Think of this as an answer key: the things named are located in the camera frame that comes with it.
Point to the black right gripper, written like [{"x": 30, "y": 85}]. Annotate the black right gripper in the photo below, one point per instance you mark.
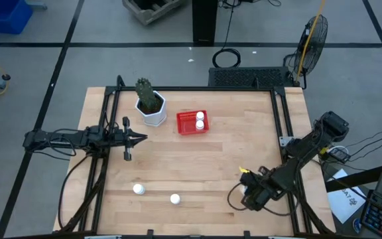
[{"x": 265, "y": 184}]

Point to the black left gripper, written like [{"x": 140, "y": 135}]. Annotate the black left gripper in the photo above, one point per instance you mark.
[{"x": 118, "y": 138}]

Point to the white pill bottle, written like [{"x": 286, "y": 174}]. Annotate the white pill bottle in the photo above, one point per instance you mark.
[
  {"x": 199, "y": 125},
  {"x": 243, "y": 190},
  {"x": 200, "y": 115},
  {"x": 139, "y": 189}
]

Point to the white ball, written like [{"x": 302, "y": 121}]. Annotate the white ball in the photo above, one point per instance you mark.
[{"x": 175, "y": 198}]

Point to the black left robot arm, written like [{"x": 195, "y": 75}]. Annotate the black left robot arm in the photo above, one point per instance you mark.
[{"x": 61, "y": 137}]

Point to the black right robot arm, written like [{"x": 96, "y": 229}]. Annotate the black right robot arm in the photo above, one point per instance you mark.
[{"x": 310, "y": 142}]

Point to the red plastic basket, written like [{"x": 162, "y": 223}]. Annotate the red plastic basket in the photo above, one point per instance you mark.
[{"x": 186, "y": 124}]

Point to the yellow tape tag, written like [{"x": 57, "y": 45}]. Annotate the yellow tape tag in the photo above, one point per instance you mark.
[{"x": 244, "y": 170}]

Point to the white faceted plant pot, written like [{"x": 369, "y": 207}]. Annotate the white faceted plant pot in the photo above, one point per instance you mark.
[{"x": 154, "y": 117}]

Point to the green cactus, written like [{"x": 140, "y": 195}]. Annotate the green cactus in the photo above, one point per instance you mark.
[{"x": 146, "y": 94}]

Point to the white paper sheet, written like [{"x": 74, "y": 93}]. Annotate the white paper sheet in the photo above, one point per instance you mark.
[{"x": 343, "y": 202}]

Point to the black power adapter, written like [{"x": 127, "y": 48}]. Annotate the black power adapter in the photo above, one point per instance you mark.
[{"x": 340, "y": 155}]

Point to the black desk beam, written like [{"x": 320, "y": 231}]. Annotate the black desk beam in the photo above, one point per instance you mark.
[{"x": 360, "y": 176}]

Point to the blue round object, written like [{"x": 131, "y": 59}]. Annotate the blue round object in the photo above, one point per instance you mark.
[{"x": 356, "y": 225}]

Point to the black perforated metal case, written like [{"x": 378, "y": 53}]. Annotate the black perforated metal case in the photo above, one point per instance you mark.
[{"x": 250, "y": 77}]

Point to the grey wooden pallet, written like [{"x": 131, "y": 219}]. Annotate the grey wooden pallet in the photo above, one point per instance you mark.
[{"x": 144, "y": 15}]

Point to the black round foot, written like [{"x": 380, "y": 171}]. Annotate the black round foot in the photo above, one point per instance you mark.
[{"x": 6, "y": 77}]

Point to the black floor fan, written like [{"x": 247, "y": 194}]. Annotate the black floor fan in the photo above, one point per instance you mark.
[{"x": 317, "y": 40}]

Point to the blue plastic bin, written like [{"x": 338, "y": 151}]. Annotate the blue plastic bin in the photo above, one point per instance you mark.
[{"x": 5, "y": 16}]

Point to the silver metal bracket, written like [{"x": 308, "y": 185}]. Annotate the silver metal bracket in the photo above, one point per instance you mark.
[{"x": 285, "y": 141}]

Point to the black aluminium table frame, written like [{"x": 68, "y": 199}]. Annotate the black aluminium table frame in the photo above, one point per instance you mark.
[{"x": 194, "y": 88}]

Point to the black upright post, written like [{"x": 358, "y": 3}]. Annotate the black upright post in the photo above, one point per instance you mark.
[{"x": 204, "y": 20}]

